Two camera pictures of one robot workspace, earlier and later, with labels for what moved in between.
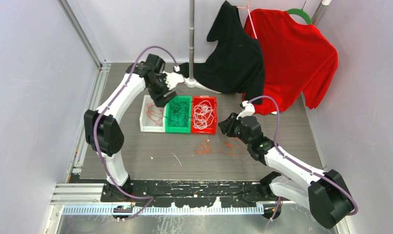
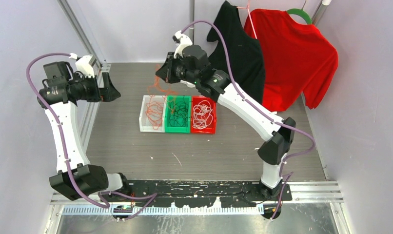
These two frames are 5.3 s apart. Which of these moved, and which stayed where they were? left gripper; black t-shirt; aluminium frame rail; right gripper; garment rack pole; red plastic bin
Moved: right gripper; left gripper
Stayed: black t-shirt; garment rack pole; aluminium frame rail; red plastic bin
